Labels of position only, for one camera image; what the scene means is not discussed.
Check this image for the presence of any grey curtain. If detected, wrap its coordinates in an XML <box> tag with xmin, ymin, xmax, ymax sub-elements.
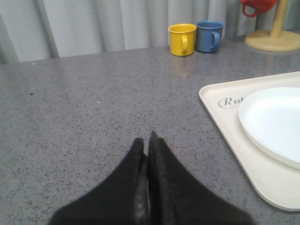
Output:
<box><xmin>0</xmin><ymin>0</ymin><xmax>300</xmax><ymax>65</ymax></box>

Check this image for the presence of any wooden mug tree stand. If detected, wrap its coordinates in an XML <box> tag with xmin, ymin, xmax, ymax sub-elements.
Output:
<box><xmin>244</xmin><ymin>0</ymin><xmax>300</xmax><ymax>52</ymax></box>

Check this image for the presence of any cream rabbit serving tray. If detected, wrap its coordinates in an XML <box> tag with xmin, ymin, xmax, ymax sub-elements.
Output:
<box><xmin>199</xmin><ymin>72</ymin><xmax>300</xmax><ymax>211</ymax></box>

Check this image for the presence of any yellow mug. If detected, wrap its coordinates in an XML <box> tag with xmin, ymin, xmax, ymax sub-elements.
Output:
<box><xmin>168</xmin><ymin>23</ymin><xmax>197</xmax><ymax>56</ymax></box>

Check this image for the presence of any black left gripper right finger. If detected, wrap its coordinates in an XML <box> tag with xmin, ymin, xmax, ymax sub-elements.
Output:
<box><xmin>148</xmin><ymin>132</ymin><xmax>255</xmax><ymax>225</ymax></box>

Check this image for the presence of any red mug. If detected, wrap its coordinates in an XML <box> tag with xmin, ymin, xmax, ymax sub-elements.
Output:
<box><xmin>240</xmin><ymin>0</ymin><xmax>277</xmax><ymax>18</ymax></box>

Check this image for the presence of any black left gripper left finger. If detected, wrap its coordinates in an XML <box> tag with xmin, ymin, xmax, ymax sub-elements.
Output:
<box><xmin>49</xmin><ymin>138</ymin><xmax>148</xmax><ymax>225</ymax></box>

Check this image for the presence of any white round plate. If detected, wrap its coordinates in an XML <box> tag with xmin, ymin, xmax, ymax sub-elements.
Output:
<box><xmin>238</xmin><ymin>87</ymin><xmax>300</xmax><ymax>169</ymax></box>

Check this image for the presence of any blue mug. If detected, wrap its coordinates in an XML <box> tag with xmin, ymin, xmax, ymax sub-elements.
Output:
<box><xmin>195</xmin><ymin>20</ymin><xmax>225</xmax><ymax>53</ymax></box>

